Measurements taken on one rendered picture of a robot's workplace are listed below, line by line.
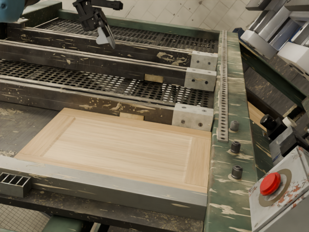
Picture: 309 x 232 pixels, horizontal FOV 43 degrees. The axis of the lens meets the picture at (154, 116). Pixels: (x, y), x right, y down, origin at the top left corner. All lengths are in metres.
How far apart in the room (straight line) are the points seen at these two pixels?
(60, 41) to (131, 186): 1.29
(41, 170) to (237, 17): 5.66
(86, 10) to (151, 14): 4.89
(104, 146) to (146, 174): 0.17
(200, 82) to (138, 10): 4.79
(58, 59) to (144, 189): 0.99
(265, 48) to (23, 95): 0.79
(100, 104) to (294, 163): 0.79
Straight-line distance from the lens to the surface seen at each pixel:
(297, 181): 0.58
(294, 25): 1.22
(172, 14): 6.34
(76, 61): 1.73
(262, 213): 0.60
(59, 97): 1.32
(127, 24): 2.69
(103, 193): 0.90
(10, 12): 0.76
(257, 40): 1.19
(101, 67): 1.70
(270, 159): 1.15
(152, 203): 0.88
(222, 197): 0.89
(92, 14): 1.46
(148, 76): 1.66
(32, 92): 1.35
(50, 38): 2.09
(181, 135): 1.20
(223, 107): 1.36
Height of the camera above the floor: 1.20
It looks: 6 degrees down
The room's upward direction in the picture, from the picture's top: 53 degrees counter-clockwise
